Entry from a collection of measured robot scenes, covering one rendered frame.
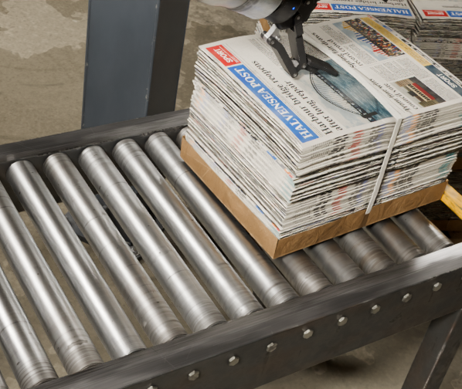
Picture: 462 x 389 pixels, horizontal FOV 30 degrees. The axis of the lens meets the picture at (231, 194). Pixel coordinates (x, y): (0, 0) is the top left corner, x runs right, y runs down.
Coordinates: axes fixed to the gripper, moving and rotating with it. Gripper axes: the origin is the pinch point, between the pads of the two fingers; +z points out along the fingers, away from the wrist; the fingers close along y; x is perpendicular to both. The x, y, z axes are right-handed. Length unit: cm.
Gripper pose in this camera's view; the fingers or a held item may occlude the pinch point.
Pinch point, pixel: (352, 31)
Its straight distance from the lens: 139.8
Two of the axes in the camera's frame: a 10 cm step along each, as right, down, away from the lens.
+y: -5.3, 7.8, 3.4
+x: 5.0, 6.1, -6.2
